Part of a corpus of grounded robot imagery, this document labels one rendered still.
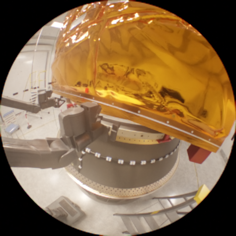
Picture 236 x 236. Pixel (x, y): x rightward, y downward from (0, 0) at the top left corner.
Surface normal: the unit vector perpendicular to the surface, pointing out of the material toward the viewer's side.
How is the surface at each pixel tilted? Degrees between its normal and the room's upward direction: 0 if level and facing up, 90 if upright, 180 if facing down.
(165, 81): 90
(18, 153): 81
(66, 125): 84
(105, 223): 0
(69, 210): 0
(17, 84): 90
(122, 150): 62
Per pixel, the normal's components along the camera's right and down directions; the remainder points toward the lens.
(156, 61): -0.52, 0.32
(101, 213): 0.14, -0.89
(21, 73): 0.88, 0.32
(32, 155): 0.76, 0.18
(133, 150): 0.04, -0.03
